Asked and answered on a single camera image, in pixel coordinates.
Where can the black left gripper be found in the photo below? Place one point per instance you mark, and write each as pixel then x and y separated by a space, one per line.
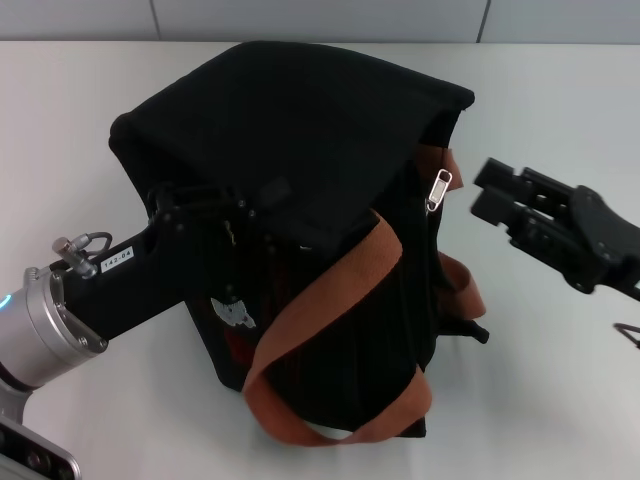
pixel 150 270

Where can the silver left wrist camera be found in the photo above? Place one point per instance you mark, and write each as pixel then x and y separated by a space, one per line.
pixel 35 457

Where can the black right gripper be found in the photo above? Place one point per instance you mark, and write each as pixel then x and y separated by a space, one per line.
pixel 605 250

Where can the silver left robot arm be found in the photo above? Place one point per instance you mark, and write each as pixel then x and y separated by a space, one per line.
pixel 50 330

